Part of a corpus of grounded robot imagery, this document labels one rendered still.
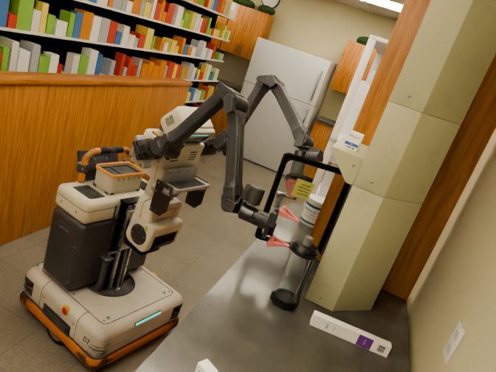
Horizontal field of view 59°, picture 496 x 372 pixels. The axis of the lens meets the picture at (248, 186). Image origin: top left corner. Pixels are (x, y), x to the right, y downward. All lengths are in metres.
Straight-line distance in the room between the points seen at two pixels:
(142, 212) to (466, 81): 1.46
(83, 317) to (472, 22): 2.04
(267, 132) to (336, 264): 5.15
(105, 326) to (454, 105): 1.79
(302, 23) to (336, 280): 5.94
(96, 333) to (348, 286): 1.24
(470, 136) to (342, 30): 5.41
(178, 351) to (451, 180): 1.23
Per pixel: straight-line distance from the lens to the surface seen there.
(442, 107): 1.55
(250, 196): 1.50
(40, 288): 2.57
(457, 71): 1.55
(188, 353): 1.26
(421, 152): 1.55
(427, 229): 1.95
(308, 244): 1.49
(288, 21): 7.31
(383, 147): 1.50
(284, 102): 2.04
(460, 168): 1.90
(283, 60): 6.57
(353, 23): 7.14
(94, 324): 2.33
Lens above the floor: 1.76
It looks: 18 degrees down
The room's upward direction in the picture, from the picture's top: 19 degrees clockwise
